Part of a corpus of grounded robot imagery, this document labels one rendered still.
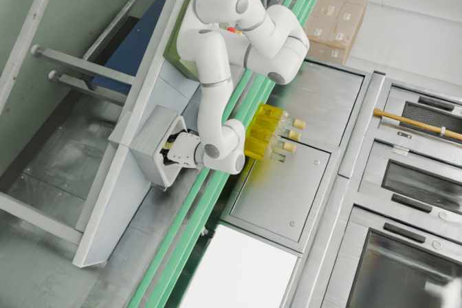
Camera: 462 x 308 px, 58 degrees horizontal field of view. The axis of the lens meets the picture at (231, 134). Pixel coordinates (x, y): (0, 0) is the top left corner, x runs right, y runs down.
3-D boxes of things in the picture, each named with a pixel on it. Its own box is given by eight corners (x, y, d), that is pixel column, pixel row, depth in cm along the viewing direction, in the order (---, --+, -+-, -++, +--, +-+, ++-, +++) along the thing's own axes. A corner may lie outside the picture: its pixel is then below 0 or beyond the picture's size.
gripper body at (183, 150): (201, 174, 125) (172, 166, 130) (216, 147, 129) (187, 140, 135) (192, 161, 119) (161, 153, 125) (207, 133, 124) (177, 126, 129)
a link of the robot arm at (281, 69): (240, 58, 125) (290, 75, 120) (259, 26, 129) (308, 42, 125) (243, 76, 133) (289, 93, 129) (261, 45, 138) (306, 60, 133)
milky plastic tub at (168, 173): (147, 181, 143) (169, 190, 140) (129, 148, 124) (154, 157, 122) (171, 140, 151) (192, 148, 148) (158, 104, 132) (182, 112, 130)
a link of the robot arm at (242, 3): (243, 9, 121) (216, -31, 112) (279, 7, 112) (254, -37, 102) (219, 45, 117) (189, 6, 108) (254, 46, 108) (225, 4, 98)
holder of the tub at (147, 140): (150, 186, 147) (169, 194, 145) (128, 147, 124) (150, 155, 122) (172, 148, 155) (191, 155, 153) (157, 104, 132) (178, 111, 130)
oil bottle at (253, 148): (219, 146, 164) (269, 164, 159) (218, 139, 160) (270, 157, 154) (225, 135, 167) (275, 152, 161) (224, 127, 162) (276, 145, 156)
